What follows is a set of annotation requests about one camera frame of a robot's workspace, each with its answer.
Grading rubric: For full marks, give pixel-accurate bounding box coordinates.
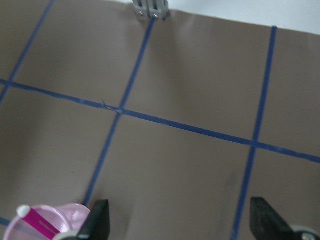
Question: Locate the pink mesh pen cup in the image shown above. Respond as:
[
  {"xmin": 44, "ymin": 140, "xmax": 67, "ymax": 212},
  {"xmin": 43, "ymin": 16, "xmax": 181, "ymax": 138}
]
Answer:
[{"xmin": 3, "ymin": 203, "xmax": 91, "ymax": 240}]

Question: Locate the aluminium frame post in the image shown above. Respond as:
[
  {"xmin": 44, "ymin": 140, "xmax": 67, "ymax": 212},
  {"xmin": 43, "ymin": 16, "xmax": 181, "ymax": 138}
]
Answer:
[{"xmin": 132, "ymin": 0, "xmax": 170, "ymax": 20}]

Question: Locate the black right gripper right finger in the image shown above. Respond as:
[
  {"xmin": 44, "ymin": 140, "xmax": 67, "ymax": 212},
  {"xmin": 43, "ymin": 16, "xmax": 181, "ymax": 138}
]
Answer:
[{"xmin": 250, "ymin": 197, "xmax": 295, "ymax": 240}]

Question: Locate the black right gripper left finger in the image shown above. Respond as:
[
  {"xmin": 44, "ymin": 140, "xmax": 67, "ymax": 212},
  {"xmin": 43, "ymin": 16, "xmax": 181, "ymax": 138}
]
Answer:
[{"xmin": 77, "ymin": 199, "xmax": 111, "ymax": 240}]

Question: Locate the pink marker pen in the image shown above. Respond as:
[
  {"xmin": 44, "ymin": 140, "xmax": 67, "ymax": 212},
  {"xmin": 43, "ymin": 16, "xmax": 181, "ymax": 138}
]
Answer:
[{"xmin": 16, "ymin": 204, "xmax": 61, "ymax": 240}]

